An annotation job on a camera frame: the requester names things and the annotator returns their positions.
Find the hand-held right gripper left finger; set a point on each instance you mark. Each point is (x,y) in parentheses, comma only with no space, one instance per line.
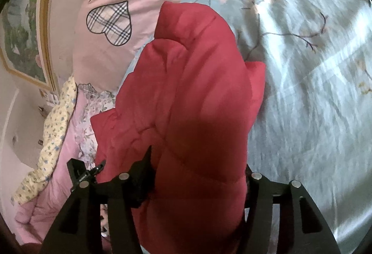
(139,181)

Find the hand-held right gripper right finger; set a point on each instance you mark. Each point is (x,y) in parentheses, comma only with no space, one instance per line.
(258,193)

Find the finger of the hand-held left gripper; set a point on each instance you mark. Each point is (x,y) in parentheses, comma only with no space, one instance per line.
(98,169)

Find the red quilted coat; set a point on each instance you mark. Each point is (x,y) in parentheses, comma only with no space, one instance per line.
(186,126)

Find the pink blanket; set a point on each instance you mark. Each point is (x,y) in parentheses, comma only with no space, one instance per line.
(58,184)

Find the white floral cloth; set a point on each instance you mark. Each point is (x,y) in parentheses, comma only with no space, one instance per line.
(87,126)

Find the yellow floral cloth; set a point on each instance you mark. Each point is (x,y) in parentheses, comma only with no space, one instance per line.
(55,129)

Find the white padded headboard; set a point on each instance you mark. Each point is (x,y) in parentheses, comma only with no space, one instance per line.
(20,114)

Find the light blue floral bedsheet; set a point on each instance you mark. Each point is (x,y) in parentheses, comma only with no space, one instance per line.
(305,82)

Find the gold framed wall picture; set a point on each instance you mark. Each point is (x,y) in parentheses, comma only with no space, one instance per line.
(20,38)

